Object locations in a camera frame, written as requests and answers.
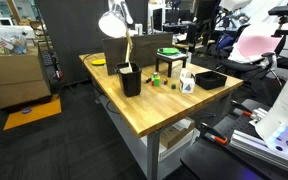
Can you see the dark purple cube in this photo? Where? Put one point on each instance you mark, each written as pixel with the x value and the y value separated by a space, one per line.
pixel 161 49

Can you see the small green block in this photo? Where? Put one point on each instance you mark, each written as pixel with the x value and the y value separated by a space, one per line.
pixel 156 80

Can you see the green plate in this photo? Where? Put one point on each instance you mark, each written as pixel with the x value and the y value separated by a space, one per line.
pixel 169 51

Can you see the Rubik's cube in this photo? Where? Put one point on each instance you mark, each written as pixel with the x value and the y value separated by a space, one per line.
pixel 165 81

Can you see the small black stool table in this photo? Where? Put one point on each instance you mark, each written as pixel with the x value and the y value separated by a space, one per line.
pixel 169 63

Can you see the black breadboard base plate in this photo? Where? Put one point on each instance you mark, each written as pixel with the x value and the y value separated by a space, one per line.
pixel 210 163

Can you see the beige desk lamp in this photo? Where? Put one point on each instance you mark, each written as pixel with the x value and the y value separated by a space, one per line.
pixel 112 23

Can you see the black marker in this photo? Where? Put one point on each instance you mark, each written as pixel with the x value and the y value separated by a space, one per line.
pixel 148 80

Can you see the aluminium bracket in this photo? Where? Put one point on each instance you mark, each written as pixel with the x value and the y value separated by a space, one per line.
pixel 259 116

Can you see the clear plastic storage bin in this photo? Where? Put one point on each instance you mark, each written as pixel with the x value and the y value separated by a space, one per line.
pixel 4 40

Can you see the black tray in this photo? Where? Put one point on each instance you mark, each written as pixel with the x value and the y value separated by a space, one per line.
pixel 210 81

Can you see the cardboard box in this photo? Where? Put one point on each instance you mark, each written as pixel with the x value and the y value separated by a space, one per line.
pixel 175 135
pixel 14 80

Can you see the purple tape roll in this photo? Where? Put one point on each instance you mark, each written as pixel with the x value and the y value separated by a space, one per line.
pixel 26 110

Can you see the yellow plate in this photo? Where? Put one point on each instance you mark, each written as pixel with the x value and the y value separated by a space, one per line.
pixel 98 62

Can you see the aluminium rail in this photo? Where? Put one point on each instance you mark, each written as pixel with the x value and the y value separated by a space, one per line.
pixel 250 145

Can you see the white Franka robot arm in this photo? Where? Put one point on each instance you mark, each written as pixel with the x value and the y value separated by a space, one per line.
pixel 284 110

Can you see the black curtain partition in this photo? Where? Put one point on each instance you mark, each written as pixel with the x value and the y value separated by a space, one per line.
pixel 74 33

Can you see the blue bag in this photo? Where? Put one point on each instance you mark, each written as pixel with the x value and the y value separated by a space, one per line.
pixel 224 41

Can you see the black keyboard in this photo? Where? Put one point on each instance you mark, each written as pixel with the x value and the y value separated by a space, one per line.
pixel 47 58

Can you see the black trash bin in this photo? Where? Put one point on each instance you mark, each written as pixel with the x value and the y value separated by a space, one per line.
pixel 130 83

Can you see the black office chair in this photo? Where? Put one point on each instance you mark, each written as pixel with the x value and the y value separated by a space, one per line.
pixel 240 65

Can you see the black camera on stand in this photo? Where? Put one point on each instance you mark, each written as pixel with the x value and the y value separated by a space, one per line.
pixel 283 10

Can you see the white carton box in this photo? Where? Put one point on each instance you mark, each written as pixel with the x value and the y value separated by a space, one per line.
pixel 186 85

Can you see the orange floor mat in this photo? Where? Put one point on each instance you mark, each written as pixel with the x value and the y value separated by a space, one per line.
pixel 34 113

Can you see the small green cube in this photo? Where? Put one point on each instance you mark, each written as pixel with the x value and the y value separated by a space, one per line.
pixel 173 86

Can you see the white kitchen scale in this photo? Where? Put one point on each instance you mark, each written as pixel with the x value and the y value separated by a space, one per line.
pixel 175 56

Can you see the pink and white cloth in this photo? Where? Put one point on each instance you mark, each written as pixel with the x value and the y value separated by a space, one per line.
pixel 255 45

